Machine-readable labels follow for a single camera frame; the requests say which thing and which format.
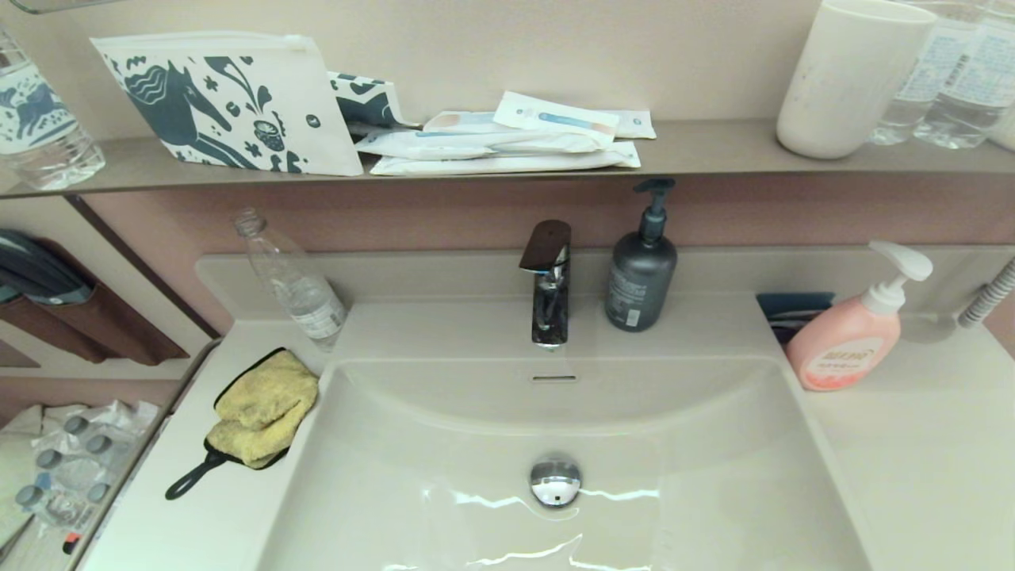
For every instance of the chrome faucet with dark lever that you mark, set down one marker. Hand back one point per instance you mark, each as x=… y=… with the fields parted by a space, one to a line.
x=549 y=309

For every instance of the yellow cloth with black trim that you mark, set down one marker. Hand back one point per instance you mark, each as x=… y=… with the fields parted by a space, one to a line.
x=262 y=404

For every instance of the white sink basin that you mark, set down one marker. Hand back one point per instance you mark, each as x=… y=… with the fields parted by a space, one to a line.
x=714 y=476

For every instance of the long white sealed packet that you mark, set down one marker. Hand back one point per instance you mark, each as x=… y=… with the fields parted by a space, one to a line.
x=444 y=144
x=492 y=164

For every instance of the dark grey pump bottle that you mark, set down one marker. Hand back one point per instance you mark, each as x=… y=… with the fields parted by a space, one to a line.
x=638 y=285

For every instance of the white packet with orange print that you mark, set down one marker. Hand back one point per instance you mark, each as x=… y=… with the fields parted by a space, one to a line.
x=460 y=122

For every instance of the white packet with blue toothbrush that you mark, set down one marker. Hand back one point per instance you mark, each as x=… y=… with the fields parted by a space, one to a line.
x=555 y=118

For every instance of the chrome drain stopper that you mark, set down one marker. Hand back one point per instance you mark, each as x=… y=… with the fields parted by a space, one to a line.
x=555 y=484

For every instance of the small white square packet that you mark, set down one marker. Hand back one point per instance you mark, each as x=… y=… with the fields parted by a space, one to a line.
x=638 y=124

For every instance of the empty clear plastic bottle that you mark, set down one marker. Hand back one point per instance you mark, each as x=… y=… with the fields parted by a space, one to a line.
x=297 y=285

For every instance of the small white blue printed pouch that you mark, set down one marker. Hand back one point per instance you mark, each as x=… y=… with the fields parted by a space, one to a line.
x=369 y=103

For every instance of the dark blue box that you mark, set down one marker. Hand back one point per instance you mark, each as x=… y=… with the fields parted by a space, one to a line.
x=793 y=305

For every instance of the white pouch with horse print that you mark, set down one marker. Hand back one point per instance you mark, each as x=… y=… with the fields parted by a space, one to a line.
x=238 y=103

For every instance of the pink soap pump bottle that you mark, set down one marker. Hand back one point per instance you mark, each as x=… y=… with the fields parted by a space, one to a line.
x=840 y=341

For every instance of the tall white cup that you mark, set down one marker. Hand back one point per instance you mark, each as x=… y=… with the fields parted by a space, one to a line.
x=848 y=79

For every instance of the brown hanging holder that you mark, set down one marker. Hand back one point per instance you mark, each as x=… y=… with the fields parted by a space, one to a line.
x=103 y=333

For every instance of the clear water bottle white label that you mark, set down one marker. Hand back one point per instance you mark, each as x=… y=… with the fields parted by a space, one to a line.
x=975 y=79
x=920 y=87

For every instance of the plastic wrapped water bottle pack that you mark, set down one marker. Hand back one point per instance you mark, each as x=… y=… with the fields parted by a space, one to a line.
x=79 y=468

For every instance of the dark grey hair dryer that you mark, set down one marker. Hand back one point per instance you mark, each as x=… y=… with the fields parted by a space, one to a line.
x=32 y=270

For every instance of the water bottle with horse label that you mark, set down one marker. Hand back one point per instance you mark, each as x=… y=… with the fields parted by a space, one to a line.
x=40 y=119

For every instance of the small red black object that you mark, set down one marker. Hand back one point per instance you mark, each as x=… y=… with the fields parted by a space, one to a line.
x=70 y=544

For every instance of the brown wall shelf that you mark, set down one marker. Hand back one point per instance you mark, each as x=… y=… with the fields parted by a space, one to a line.
x=714 y=151

